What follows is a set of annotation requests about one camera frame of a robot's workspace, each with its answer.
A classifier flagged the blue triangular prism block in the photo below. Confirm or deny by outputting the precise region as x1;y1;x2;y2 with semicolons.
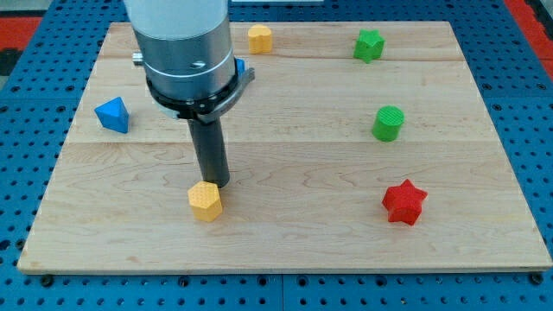
94;97;130;134

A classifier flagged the light wooden board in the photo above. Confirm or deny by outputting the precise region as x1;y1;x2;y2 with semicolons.
17;22;552;275

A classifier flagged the blue cube block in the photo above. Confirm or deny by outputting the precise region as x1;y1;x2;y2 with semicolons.
234;58;245;75

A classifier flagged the red star block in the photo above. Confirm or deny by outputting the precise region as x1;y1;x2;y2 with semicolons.
382;179;428;225

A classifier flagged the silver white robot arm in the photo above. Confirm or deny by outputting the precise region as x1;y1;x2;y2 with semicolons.
124;0;255;124

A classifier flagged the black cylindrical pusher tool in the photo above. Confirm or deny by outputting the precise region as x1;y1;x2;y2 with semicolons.
188;119;230;188

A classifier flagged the yellow heart block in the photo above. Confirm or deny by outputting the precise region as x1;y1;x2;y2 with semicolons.
247;24;273;54

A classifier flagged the green cylinder block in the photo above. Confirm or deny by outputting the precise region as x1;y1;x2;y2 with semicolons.
372;105;404;142

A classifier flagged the green star block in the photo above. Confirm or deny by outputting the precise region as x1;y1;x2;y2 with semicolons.
353;29;385;64

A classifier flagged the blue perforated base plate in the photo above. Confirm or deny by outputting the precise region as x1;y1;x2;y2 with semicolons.
1;0;552;310

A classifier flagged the yellow hexagon block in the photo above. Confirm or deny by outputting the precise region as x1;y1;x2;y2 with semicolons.
188;181;223;222

